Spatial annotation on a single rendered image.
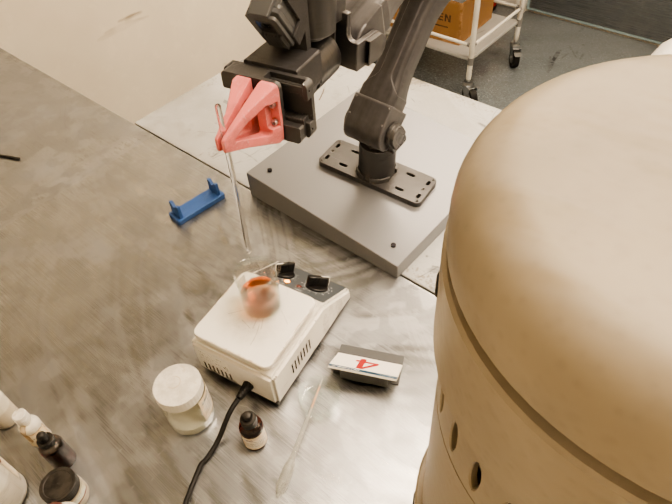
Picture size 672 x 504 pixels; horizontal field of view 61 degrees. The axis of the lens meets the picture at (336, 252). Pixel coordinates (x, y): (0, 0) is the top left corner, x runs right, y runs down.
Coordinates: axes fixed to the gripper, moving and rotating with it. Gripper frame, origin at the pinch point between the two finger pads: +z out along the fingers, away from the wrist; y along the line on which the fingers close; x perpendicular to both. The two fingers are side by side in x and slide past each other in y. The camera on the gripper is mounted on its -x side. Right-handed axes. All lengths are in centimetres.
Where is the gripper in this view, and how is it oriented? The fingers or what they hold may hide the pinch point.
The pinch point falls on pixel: (225, 141)
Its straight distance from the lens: 58.5
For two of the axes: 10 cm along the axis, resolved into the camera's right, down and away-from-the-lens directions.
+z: -4.6, 6.6, -6.0
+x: 0.5, 6.9, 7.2
